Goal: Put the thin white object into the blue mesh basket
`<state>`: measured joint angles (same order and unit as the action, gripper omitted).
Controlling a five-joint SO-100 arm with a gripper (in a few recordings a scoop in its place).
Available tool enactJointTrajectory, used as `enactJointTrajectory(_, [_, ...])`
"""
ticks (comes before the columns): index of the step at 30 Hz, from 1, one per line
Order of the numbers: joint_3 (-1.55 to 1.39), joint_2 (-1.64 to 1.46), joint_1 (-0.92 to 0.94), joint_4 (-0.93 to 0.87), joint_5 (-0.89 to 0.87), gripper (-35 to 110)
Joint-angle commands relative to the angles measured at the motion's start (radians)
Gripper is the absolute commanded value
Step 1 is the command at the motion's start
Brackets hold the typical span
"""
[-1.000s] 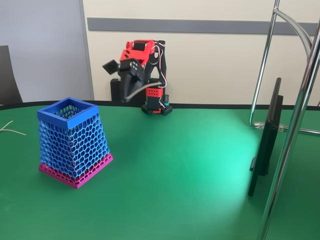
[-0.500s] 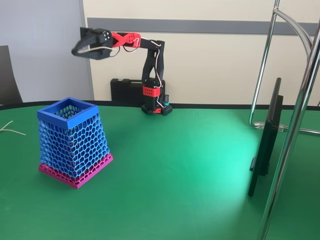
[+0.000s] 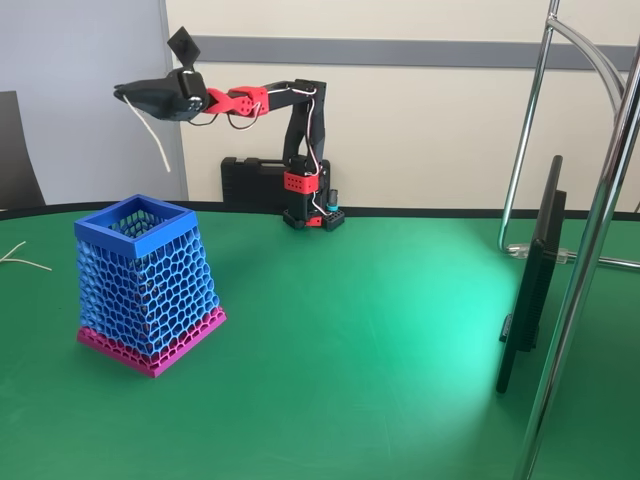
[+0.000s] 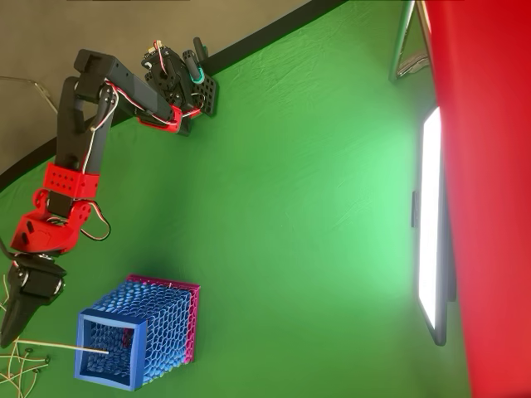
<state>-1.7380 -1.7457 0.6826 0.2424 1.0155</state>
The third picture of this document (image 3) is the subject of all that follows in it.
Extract clear plastic clip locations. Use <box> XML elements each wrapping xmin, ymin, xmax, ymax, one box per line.
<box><xmin>508</xmin><ymin>242</ymin><xmax>571</xmax><ymax>263</ymax></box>

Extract black monitor on stand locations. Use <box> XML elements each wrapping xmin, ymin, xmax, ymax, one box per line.
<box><xmin>494</xmin><ymin>154</ymin><xmax>569</xmax><ymax>396</ymax></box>

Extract black bracket with small camera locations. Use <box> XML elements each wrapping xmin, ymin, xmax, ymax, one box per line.
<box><xmin>166</xmin><ymin>25</ymin><xmax>202</xmax><ymax>75</ymax></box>

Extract blue and pink mesh basket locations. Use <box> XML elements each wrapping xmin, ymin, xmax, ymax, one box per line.
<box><xmin>73</xmin><ymin>193</ymin><xmax>229</xmax><ymax>379</ymax></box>

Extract chrome tube stand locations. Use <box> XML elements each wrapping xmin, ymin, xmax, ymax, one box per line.
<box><xmin>497</xmin><ymin>0</ymin><xmax>640</xmax><ymax>480</ymax></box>

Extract black plastic tool case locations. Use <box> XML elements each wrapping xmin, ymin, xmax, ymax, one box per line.
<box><xmin>220</xmin><ymin>156</ymin><xmax>331</xmax><ymax>206</ymax></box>

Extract green table cloth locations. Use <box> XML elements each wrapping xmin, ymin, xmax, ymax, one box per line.
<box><xmin>0</xmin><ymin>199</ymin><xmax>640</xmax><ymax>480</ymax></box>

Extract grey wall rail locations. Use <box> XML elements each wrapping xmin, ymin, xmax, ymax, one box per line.
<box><xmin>192</xmin><ymin>34</ymin><xmax>639</xmax><ymax>71</ymax></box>

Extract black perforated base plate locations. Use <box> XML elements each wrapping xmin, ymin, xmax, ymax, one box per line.
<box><xmin>282</xmin><ymin>205</ymin><xmax>346</xmax><ymax>232</ymax></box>

